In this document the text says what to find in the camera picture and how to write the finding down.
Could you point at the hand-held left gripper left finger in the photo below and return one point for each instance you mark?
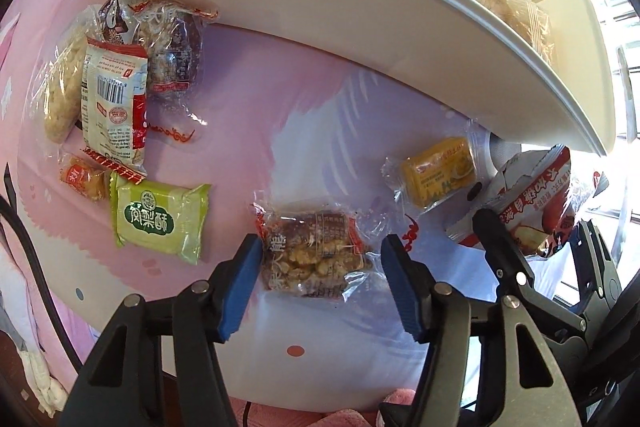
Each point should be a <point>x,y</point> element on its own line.
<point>240,287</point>

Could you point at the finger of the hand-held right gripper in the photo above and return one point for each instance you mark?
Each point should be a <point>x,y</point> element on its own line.
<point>600,262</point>
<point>500,247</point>

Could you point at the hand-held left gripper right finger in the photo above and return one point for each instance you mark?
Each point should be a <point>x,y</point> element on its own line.
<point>405,292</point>

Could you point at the red and white snack packet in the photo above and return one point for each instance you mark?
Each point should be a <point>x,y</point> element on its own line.
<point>530,187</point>

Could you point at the brown nut bar packet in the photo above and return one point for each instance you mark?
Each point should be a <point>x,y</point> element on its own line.
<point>315,252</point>

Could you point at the small yellow snack packet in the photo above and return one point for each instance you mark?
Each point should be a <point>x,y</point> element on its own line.
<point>437,172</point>

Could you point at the green pastry packet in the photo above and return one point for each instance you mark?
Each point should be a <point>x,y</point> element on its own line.
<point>155,217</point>

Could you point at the small orange snack packet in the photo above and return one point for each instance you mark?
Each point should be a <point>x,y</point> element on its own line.
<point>82,177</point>

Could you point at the white red-edged biscuit packet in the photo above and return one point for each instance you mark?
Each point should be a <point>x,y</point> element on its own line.
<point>112,117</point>

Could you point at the clear pale puffed snack packet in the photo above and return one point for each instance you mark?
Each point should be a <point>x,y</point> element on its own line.
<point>515,17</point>

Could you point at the dark nut cake packet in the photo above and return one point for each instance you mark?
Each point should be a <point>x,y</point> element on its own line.
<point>172,52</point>

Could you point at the clear puffed rice cracker packet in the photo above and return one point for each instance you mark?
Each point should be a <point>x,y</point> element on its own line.
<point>62,92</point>

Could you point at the white plastic storage bin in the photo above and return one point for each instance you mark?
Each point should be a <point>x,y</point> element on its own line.
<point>350,7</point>

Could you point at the brown chocolate snack packet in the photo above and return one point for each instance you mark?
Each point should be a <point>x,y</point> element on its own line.
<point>114,24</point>

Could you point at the person's pink clothing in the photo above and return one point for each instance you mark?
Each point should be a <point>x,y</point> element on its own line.
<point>310,412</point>

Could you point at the white cartoon print quilt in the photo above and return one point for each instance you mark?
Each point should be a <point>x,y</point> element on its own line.
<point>40,382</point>

